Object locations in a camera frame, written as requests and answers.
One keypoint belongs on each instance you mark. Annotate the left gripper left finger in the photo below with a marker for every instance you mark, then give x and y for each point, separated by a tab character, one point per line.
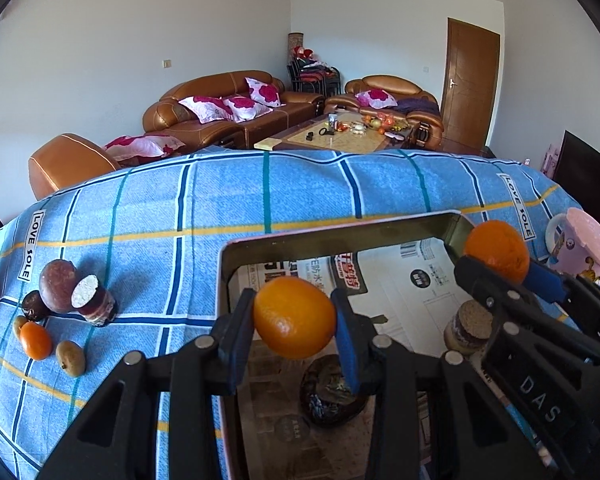
115	435

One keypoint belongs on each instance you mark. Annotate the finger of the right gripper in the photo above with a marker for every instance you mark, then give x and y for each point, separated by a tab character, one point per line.
578	297
511	302

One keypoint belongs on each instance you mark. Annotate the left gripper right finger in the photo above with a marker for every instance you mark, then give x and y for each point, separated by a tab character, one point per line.
425	406

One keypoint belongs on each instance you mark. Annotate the sugarcane piece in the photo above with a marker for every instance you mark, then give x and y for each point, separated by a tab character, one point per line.
93	301
469	329

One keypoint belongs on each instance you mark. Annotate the large orange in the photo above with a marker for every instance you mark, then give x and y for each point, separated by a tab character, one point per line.
501	248

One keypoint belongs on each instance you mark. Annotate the small brown kiwi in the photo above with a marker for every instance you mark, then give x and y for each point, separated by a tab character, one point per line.
18	324

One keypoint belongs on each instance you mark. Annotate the small dark passion fruit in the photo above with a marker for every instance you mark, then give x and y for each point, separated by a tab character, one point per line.
33	307

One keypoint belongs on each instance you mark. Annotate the wrinkled dark brown fruit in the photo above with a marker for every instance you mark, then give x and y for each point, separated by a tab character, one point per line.
325	397

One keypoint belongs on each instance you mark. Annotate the large purple passion fruit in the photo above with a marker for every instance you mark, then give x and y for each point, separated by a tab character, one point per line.
57	281

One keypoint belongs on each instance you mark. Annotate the pink cartoon cup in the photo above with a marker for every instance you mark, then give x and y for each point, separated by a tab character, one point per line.
573	241

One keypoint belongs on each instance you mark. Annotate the pink tin box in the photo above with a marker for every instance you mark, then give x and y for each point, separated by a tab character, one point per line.
449	226

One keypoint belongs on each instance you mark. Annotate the black television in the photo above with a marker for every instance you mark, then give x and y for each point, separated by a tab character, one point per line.
578	172

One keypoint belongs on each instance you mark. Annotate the blue plaid tablecloth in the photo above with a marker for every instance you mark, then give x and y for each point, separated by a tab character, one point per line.
167	237

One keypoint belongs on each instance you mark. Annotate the brown leather armchair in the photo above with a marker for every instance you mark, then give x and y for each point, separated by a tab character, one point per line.
398	97

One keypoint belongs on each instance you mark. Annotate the wooden coffee table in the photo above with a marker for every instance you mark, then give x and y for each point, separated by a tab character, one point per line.
344	131

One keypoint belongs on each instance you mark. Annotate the floral pillow on armchair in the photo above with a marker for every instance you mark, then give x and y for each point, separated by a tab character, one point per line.
378	99

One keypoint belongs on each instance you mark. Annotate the brown wooden door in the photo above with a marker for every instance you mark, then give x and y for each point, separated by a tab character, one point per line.
470	81

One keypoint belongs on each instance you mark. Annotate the brown leather ottoman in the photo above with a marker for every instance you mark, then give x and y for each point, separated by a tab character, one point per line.
64	161

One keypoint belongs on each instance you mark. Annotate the stacked dark chairs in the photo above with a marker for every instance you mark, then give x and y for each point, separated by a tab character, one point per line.
307	76

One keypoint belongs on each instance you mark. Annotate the floral pillow right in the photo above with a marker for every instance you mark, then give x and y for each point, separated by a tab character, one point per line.
262	93

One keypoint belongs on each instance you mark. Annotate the floral pillow middle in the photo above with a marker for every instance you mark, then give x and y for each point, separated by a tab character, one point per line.
244	109

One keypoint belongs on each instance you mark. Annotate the brown leather three-seat sofa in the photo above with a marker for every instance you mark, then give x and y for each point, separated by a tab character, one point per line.
168	117

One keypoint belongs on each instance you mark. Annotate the floral pillow left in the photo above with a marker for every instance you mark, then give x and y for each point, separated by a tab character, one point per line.
207	108

